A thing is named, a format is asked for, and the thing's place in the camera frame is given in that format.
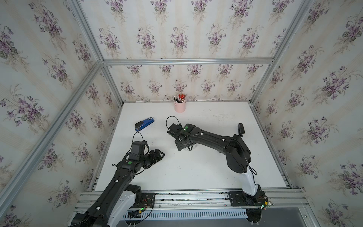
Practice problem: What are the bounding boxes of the small black remote device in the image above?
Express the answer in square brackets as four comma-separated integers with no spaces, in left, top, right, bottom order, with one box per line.
[238,123,245,137]

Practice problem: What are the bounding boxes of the pink pen cup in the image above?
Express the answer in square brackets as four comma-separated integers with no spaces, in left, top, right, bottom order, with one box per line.
[174,100,186,113]

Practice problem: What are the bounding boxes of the blue black stapler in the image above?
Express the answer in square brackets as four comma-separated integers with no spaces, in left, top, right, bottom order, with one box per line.
[135,117,155,131]

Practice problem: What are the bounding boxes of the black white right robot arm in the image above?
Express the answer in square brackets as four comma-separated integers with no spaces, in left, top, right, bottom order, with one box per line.
[167,124,264,204]

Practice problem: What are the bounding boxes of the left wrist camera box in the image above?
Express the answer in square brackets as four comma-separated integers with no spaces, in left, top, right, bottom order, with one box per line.
[130,140,149,156]

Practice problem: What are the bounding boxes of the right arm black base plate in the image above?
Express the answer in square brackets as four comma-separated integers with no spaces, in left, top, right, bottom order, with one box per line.
[227,189,268,208]

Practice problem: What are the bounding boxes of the red and black pens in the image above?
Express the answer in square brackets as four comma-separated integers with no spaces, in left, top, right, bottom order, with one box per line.
[174,94,186,103]

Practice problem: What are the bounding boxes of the aluminium front rail frame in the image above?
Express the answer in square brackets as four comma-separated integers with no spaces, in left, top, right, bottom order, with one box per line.
[74,187,310,212]

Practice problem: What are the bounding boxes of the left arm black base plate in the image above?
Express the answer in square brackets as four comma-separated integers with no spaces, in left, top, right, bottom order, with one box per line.
[131,193,156,209]

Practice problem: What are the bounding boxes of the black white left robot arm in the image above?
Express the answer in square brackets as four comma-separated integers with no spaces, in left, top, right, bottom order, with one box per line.
[71,149,165,227]

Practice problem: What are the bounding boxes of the white ventilation grille strip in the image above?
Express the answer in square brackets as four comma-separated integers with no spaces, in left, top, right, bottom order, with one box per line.
[121,209,247,221]

